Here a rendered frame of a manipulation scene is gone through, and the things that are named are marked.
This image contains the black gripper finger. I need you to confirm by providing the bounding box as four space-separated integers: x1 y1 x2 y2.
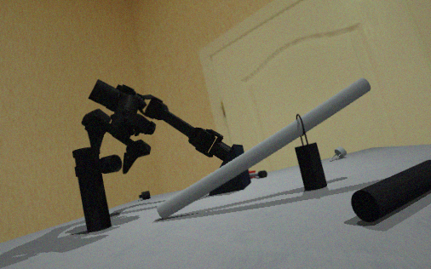
123 149 147 175
84 121 109 158

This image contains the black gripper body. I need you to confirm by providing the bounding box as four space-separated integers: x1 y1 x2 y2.
82 107 151 156

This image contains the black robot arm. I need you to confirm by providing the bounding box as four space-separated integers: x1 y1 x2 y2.
89 79 231 161

